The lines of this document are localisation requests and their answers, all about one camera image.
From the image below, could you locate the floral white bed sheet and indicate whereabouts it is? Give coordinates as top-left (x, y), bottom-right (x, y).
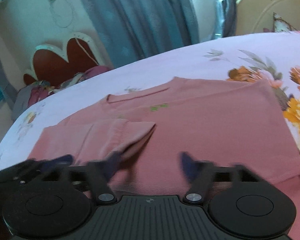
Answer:
top-left (0, 31), bottom-right (300, 171)

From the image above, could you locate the white hanging cable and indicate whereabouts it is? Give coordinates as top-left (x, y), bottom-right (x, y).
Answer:
top-left (46, 0), bottom-right (100, 66)

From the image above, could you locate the pile of clothes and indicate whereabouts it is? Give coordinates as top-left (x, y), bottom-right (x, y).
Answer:
top-left (11, 66), bottom-right (110, 121)

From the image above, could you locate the blue curtain panel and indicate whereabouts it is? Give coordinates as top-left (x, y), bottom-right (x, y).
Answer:
top-left (81, 0), bottom-right (199, 67)
top-left (213, 0), bottom-right (237, 40)

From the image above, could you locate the blue curtain left panel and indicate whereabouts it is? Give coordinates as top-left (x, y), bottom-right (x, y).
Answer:
top-left (81, 0), bottom-right (199, 67)

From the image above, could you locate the pink long-sleeve sweater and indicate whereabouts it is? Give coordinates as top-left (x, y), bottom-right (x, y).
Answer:
top-left (30, 77), bottom-right (300, 239)

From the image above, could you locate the patterned pillow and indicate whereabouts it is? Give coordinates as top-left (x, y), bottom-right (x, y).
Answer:
top-left (273, 12), bottom-right (298, 33)

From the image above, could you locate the blue curtain right panel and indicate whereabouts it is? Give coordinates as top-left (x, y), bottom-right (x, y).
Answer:
top-left (213, 0), bottom-right (237, 40)

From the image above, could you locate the red heart-shaped headboard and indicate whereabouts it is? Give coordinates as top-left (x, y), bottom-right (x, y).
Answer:
top-left (23, 32), bottom-right (105, 86)

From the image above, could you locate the cream round headboard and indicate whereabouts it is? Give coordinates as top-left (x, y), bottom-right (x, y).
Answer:
top-left (236, 0), bottom-right (300, 35)

